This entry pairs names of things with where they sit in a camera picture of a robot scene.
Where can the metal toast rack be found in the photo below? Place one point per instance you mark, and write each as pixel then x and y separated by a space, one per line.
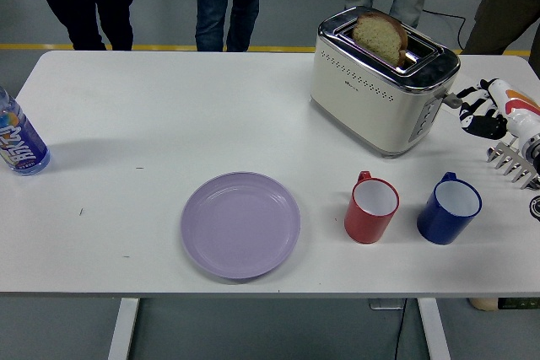
pixel 510 164

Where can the black table control panel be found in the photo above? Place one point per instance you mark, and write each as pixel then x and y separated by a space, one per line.
pixel 519 303

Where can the grey table bracket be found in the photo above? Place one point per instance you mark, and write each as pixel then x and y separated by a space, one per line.
pixel 384 304

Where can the cream and chrome toaster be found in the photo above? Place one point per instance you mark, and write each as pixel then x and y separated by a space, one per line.
pixel 371 111

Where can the red enamel mug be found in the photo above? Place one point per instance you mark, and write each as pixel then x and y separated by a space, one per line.
pixel 363 225

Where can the purple round plate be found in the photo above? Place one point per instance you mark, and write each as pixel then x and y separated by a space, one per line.
pixel 240 225

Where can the bread slice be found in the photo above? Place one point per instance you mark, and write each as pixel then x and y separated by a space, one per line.
pixel 379 39

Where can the beige rounded object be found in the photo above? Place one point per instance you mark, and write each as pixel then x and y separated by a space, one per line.
pixel 484 303

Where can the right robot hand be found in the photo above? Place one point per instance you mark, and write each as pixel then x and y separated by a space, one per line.
pixel 519 115

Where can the white table leg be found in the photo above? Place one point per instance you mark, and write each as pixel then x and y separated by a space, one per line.
pixel 433 330
pixel 123 330

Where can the grey toaster lever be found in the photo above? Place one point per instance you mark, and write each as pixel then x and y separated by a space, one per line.
pixel 451 101

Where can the blue enamel mug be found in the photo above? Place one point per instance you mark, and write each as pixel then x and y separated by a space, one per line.
pixel 436 225

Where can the blue label water bottle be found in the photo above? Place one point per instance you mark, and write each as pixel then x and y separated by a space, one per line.
pixel 21 141

